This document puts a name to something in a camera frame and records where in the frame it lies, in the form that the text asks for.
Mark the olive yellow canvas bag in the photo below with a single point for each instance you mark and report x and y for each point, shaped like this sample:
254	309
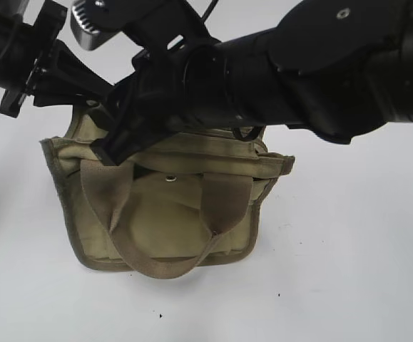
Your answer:
191	200

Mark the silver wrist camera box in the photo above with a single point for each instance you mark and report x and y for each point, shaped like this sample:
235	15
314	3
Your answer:
87	34

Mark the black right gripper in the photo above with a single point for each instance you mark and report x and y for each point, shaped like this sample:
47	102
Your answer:
178	83

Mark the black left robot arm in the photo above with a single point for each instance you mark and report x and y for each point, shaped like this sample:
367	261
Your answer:
10	12

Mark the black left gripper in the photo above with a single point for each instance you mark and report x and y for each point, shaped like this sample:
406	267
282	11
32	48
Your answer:
38	65

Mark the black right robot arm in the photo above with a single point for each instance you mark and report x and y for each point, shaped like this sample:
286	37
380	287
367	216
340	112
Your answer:
337	68

